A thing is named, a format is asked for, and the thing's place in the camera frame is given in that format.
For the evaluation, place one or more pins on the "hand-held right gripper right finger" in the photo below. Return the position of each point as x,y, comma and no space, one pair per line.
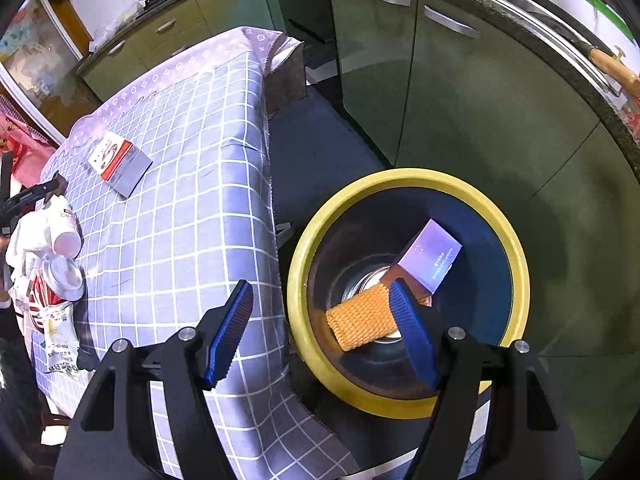
412,335

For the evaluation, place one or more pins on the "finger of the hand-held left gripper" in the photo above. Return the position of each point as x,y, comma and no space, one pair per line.
32,195

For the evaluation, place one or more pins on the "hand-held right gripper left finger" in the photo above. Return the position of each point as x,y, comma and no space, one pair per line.
227,335

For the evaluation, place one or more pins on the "white tissue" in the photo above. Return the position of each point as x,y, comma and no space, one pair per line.
25,247

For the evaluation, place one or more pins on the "yellow-rimmed round bin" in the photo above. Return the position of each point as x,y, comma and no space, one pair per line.
310,270

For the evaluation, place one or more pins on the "white paper cup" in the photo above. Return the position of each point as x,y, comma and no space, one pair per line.
67,242
59,212

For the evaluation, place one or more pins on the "red checked cloth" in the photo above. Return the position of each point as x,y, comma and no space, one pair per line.
20,140

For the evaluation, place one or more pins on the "orange waffle-textured packet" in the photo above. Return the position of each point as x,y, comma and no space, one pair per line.
357,322

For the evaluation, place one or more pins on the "purple cardboard box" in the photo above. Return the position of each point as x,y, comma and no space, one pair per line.
432,255

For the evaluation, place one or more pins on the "red and white carton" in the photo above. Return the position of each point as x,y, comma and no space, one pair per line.
117,162

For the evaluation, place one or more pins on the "white-framed sliding door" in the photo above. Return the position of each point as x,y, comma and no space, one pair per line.
35,55

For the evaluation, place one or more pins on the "white snack packet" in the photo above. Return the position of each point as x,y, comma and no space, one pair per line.
60,345

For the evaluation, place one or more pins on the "blue grid-patterned tablecloth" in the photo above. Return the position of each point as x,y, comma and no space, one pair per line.
200,185

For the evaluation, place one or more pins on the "clear plastic bag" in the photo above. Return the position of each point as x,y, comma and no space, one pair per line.
117,22

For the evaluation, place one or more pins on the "green cabinet with drawers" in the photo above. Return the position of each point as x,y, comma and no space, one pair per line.
165,40

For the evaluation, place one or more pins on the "green cabinet with doors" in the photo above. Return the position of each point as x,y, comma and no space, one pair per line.
475,85

